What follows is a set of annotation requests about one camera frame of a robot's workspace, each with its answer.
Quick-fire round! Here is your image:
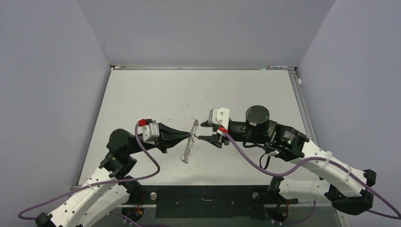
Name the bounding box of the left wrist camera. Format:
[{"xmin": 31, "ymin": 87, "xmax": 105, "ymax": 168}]
[{"xmin": 138, "ymin": 118, "xmax": 160, "ymax": 145}]

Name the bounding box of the aluminium frame rail front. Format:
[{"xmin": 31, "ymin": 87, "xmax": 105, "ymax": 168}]
[{"xmin": 67, "ymin": 184, "xmax": 348, "ymax": 208}]

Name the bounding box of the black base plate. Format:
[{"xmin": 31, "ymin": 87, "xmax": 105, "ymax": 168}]
[{"xmin": 122, "ymin": 185, "xmax": 298, "ymax": 220}]

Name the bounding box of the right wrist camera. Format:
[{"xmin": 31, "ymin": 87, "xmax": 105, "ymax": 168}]
[{"xmin": 207, "ymin": 108, "xmax": 230, "ymax": 130}]

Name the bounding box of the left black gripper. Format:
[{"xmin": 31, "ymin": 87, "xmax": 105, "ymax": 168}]
[{"xmin": 126, "ymin": 123, "xmax": 191, "ymax": 154}]

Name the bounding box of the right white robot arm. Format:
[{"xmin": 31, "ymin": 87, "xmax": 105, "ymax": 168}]
[{"xmin": 200, "ymin": 105, "xmax": 376, "ymax": 215}]

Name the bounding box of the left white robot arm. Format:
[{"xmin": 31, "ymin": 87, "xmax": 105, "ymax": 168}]
[{"xmin": 35, "ymin": 119, "xmax": 192, "ymax": 227}]

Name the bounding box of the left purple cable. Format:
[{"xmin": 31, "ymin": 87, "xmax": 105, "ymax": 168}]
[{"xmin": 18, "ymin": 122, "xmax": 161, "ymax": 227}]

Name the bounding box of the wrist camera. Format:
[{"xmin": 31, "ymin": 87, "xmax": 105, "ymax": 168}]
[
  {"xmin": 207, "ymin": 108, "xmax": 230, "ymax": 130},
  {"xmin": 138, "ymin": 118, "xmax": 160, "ymax": 145}
]

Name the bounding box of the large silver keyring with keys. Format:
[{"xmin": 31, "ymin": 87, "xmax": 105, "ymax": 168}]
[{"xmin": 180, "ymin": 119, "xmax": 199, "ymax": 164}]

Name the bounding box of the aluminium frame rail back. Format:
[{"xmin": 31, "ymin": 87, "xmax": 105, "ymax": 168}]
[{"xmin": 111, "ymin": 65, "xmax": 294, "ymax": 70}]

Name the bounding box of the aluminium frame rail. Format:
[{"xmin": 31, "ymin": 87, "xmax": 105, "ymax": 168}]
[
  {"xmin": 111, "ymin": 65, "xmax": 294, "ymax": 70},
  {"xmin": 67, "ymin": 184, "xmax": 348, "ymax": 208},
  {"xmin": 288, "ymin": 67, "xmax": 319, "ymax": 145}
]

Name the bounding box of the aluminium frame rail right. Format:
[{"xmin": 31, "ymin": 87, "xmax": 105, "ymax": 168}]
[{"xmin": 288, "ymin": 67, "xmax": 319, "ymax": 145}]

